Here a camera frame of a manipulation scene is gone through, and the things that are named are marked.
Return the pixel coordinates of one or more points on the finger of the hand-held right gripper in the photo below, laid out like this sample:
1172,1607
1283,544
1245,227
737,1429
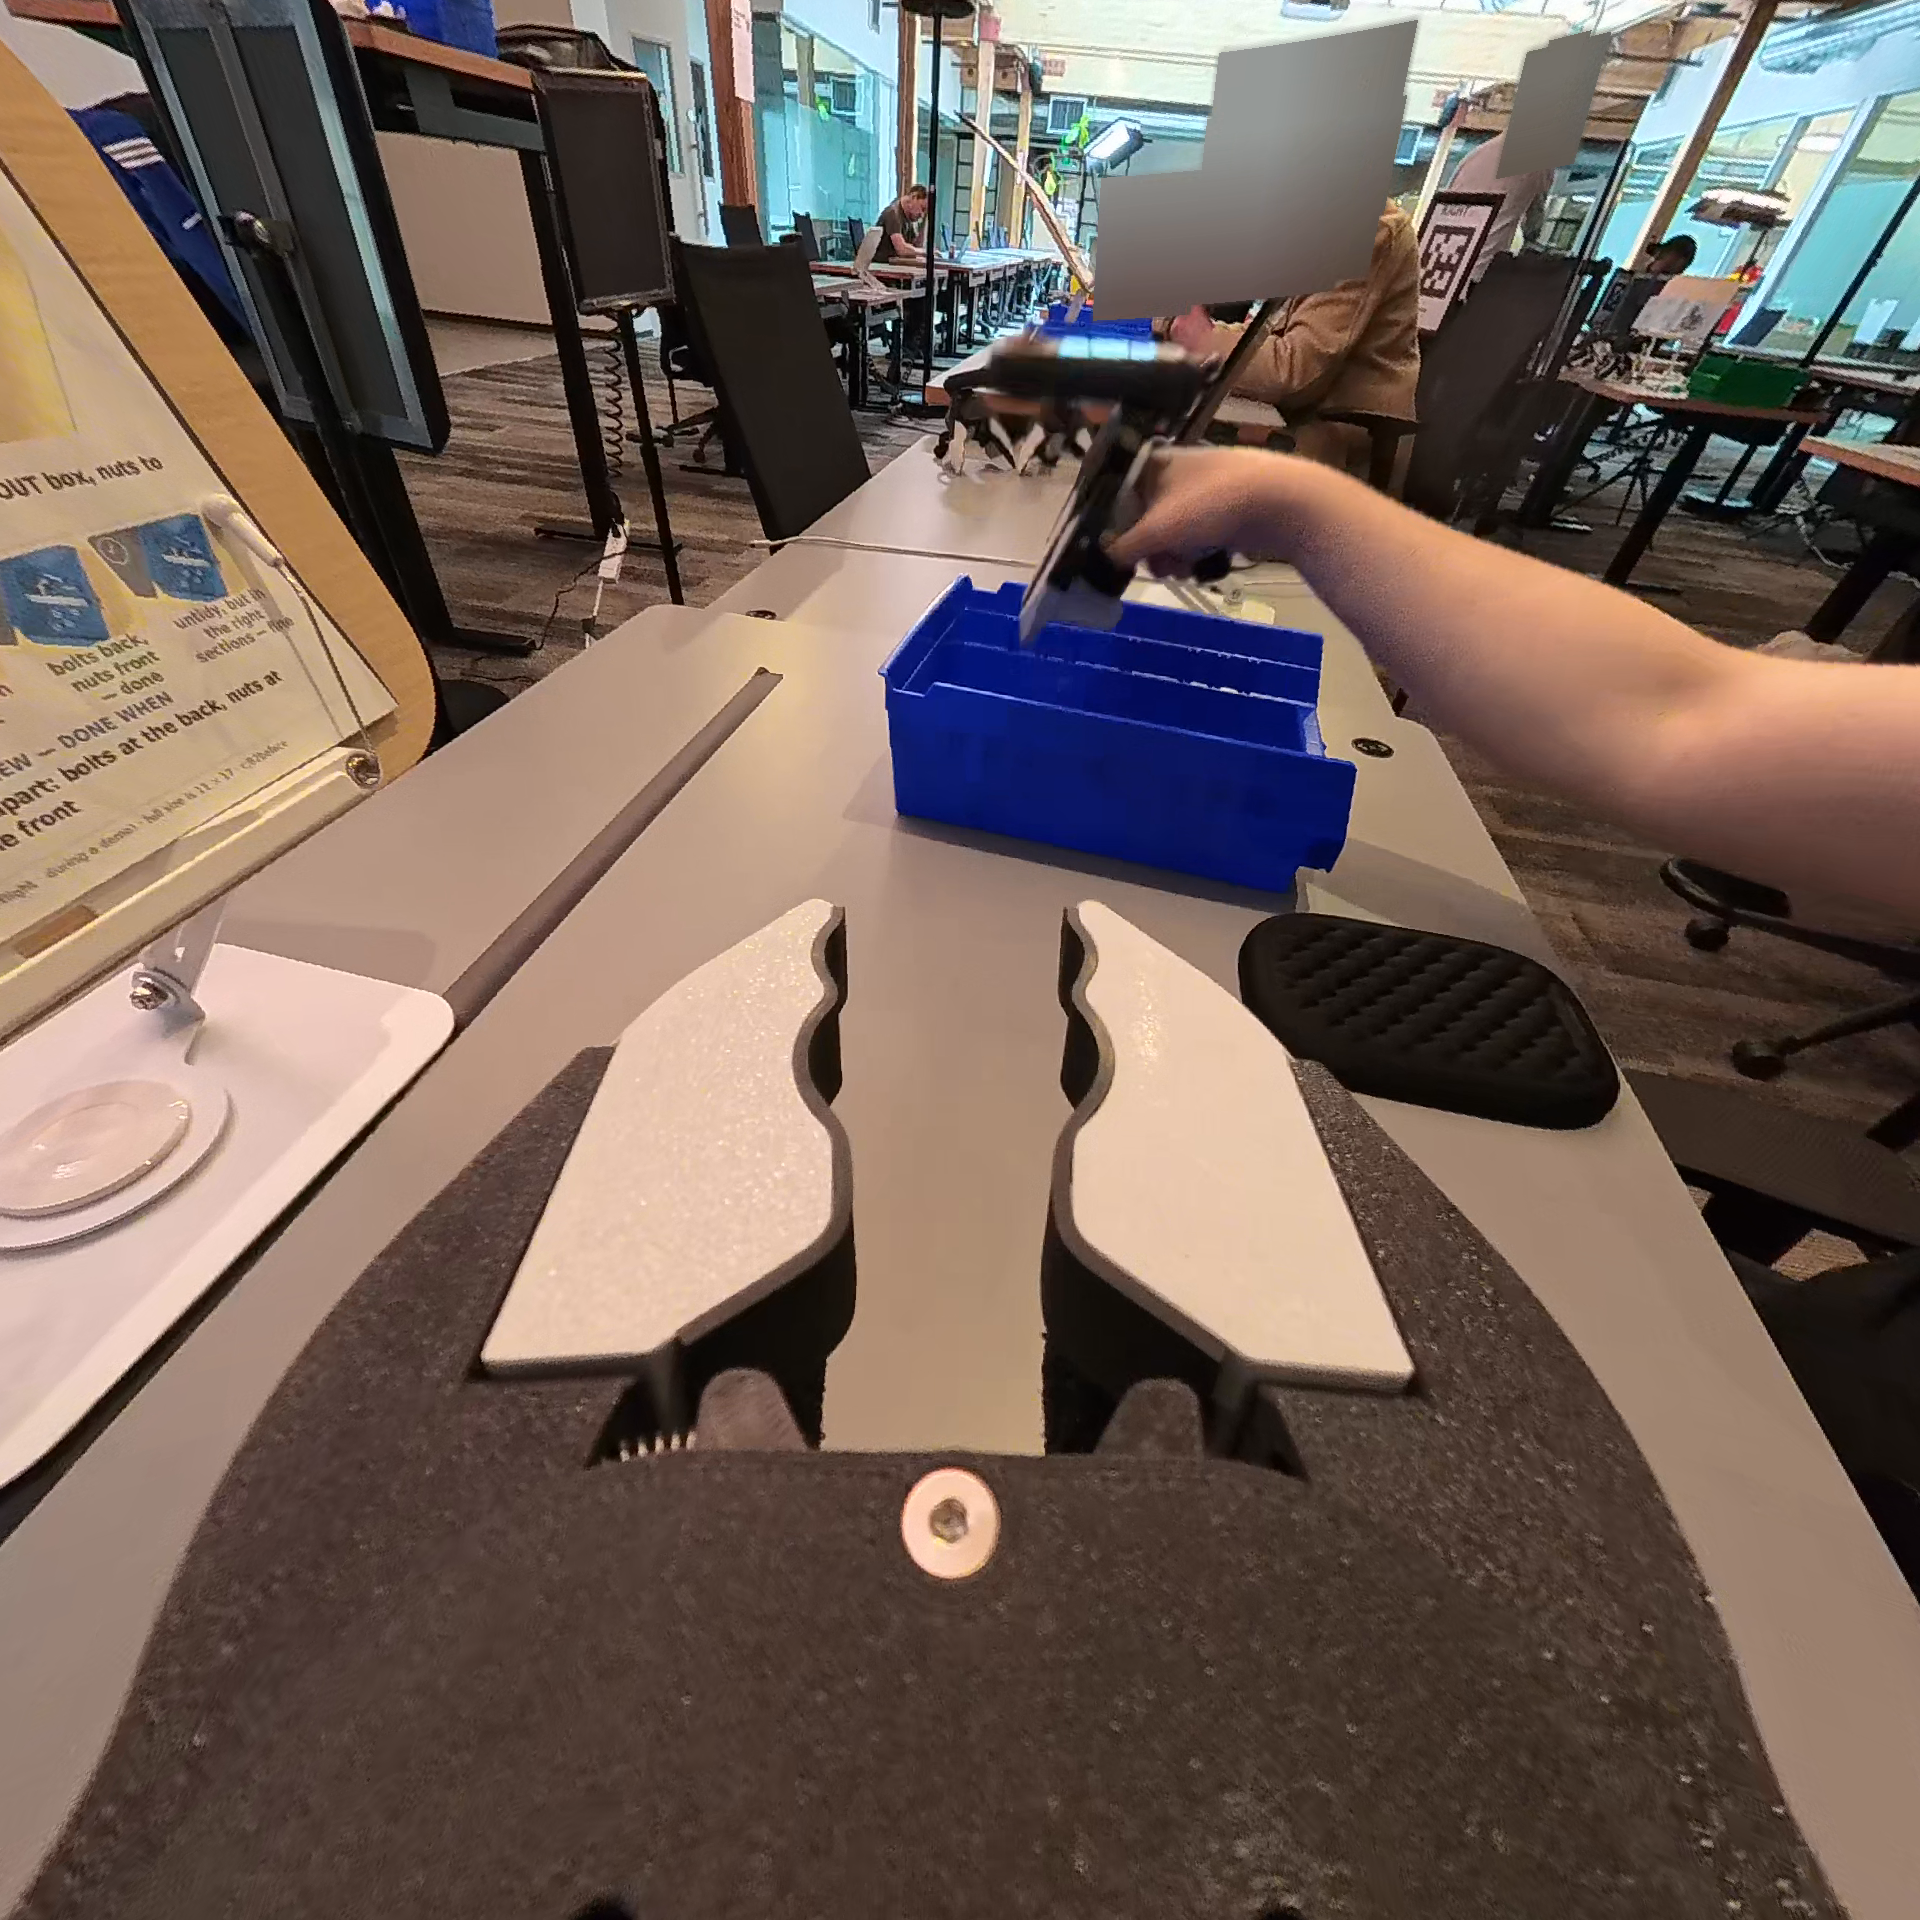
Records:
1073,619

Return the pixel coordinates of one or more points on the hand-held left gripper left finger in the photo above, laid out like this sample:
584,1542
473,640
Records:
677,1185

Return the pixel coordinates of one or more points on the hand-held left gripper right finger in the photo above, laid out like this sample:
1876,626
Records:
1231,1200

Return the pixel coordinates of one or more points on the blue plastic bin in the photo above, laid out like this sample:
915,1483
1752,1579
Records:
1111,782

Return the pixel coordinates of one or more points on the person's right forearm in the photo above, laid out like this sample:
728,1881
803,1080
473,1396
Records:
1576,690

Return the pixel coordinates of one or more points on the person's right hand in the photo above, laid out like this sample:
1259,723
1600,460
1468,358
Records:
1231,510

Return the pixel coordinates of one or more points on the small blue bin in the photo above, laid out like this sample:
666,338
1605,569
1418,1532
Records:
1096,320

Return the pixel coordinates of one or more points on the white printed sign board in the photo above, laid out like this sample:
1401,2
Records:
1460,263

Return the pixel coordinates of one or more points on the black mesh office chair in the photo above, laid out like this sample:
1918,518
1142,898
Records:
1486,376

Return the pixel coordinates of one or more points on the black panel stand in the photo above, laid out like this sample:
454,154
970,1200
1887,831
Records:
774,376
601,180

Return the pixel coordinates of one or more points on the green plastic bin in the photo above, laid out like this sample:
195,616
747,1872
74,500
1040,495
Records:
1748,381

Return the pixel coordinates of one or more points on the wooden top office desk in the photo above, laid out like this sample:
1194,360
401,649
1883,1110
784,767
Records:
449,197

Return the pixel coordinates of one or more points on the white cloth heap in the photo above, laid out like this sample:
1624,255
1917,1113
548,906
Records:
1816,646

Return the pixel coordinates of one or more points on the printed instruction sheet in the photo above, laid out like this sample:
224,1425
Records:
89,629

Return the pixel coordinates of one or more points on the wooden backboard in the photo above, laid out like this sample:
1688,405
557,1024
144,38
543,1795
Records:
250,450

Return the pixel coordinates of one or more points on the dark framed panel on stand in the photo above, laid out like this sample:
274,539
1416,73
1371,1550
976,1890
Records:
286,225

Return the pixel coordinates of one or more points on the blue striped jacket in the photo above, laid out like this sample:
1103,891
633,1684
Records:
151,197

